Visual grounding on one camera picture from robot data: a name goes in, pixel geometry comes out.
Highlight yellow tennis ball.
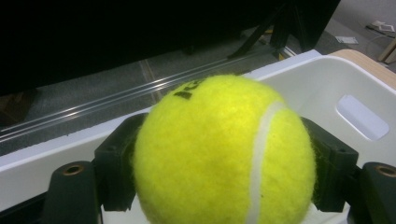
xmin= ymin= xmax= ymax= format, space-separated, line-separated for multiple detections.
xmin=132 ymin=74 xmax=318 ymax=224

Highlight white paper sheet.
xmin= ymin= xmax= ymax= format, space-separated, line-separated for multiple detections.
xmin=334 ymin=35 xmax=360 ymax=45
xmin=365 ymin=20 xmax=396 ymax=35

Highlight metal floor rail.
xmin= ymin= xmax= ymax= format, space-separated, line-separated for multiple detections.
xmin=0 ymin=46 xmax=283 ymax=145

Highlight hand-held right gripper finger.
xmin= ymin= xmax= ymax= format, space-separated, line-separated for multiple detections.
xmin=299 ymin=116 xmax=360 ymax=214

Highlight wooden furniture legs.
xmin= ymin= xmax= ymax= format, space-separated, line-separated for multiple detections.
xmin=377 ymin=37 xmax=396 ymax=65

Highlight black tripod stand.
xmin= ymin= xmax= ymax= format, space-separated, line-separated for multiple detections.
xmin=226 ymin=0 xmax=313 ymax=61

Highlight white plastic bin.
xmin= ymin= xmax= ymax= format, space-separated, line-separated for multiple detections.
xmin=0 ymin=49 xmax=396 ymax=224

